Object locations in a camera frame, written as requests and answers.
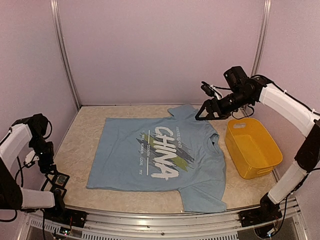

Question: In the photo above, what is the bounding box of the upper black brooch case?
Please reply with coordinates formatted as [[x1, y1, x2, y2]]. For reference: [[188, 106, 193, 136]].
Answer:
[[44, 170, 70, 188]]

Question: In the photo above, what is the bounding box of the front aluminium rail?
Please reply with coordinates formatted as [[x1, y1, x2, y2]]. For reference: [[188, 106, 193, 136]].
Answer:
[[17, 198, 308, 240]]

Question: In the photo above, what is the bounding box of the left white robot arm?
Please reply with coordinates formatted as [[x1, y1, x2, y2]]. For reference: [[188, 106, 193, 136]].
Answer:
[[0, 113, 70, 223]]

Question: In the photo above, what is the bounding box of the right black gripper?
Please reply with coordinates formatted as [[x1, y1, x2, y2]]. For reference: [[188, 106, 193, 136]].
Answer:
[[195, 89, 253, 120]]

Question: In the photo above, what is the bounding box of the left aluminium frame post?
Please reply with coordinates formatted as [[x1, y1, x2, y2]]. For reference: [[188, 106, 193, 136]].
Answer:
[[50, 0, 82, 111]]

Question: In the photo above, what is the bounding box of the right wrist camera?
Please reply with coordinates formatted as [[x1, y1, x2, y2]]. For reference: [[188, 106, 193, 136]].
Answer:
[[200, 81, 223, 100]]

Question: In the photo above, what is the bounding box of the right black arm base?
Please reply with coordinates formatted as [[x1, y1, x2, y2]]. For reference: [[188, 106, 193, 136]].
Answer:
[[238, 193, 284, 227]]

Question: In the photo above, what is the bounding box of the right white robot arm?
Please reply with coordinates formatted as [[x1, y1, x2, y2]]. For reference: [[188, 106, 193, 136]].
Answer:
[[195, 66, 320, 222]]

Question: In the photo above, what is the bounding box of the yellow plastic basket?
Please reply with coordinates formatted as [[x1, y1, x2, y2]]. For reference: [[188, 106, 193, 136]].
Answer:
[[224, 117, 283, 180]]

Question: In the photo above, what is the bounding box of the aluminium frame post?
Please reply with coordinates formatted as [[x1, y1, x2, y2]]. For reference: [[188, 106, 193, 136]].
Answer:
[[50, 0, 82, 111], [250, 0, 272, 76]]

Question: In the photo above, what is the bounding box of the right aluminium frame post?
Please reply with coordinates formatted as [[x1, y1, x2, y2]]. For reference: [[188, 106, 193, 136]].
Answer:
[[250, 0, 272, 76]]

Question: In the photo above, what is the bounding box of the green brooch in case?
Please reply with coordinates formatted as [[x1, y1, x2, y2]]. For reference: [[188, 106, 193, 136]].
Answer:
[[56, 175, 67, 185]]

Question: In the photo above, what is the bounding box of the light blue printed t-shirt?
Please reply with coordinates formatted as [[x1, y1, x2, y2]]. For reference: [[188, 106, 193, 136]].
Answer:
[[86, 104, 227, 213]]

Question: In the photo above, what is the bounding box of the lower black brooch case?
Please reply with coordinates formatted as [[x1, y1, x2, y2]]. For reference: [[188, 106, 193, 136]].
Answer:
[[40, 179, 67, 198]]

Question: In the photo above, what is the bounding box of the black brooch case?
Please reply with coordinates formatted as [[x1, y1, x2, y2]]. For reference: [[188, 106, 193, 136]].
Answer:
[[40, 179, 67, 198], [44, 170, 70, 188]]

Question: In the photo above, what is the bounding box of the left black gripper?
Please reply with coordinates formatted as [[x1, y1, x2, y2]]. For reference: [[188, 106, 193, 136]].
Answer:
[[28, 134, 57, 175]]

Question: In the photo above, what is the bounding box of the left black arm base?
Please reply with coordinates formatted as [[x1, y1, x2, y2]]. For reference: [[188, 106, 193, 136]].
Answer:
[[44, 192, 88, 228]]

